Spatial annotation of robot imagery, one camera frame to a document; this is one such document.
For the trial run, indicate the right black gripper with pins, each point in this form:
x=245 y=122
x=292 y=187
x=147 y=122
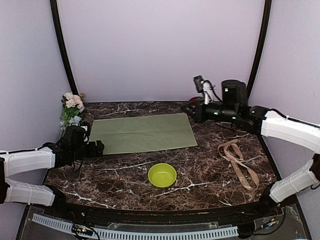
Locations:
x=198 y=116

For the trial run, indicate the left black frame post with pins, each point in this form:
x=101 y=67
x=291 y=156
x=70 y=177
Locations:
x=62 y=46

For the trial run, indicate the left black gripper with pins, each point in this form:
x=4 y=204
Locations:
x=99 y=150

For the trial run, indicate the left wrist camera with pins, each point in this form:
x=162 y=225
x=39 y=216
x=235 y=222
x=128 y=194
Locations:
x=87 y=128

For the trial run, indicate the red floral plate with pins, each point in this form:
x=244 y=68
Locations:
x=196 y=99

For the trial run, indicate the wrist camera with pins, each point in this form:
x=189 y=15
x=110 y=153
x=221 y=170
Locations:
x=87 y=128
x=205 y=88

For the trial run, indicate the green and pink wrapping paper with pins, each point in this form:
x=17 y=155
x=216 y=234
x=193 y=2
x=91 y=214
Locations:
x=143 y=134

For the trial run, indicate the blue fake flower stem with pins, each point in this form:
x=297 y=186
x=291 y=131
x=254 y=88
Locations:
x=69 y=121

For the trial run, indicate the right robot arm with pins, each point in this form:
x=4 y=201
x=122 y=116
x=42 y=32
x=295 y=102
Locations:
x=233 y=108

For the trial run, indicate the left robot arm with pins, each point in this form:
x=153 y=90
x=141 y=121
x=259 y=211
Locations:
x=74 y=145

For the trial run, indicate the tan ribbon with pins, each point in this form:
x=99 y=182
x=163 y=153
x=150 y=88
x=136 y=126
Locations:
x=231 y=152

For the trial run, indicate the black frame post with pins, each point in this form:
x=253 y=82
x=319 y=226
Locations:
x=62 y=46
x=260 y=46

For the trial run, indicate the right black frame post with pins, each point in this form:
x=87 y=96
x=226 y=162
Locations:
x=260 y=46

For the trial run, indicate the pale pink fake flower stem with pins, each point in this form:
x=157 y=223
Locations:
x=70 y=100

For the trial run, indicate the white slotted cable duct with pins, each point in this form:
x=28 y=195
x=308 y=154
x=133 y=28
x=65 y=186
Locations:
x=119 y=231

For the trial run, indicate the black front table rail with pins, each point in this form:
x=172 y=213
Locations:
x=99 y=215

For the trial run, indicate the lime green plastic bowl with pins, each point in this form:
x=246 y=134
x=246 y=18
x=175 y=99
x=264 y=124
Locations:
x=162 y=175

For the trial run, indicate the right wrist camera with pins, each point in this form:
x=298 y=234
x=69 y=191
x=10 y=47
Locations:
x=205 y=88

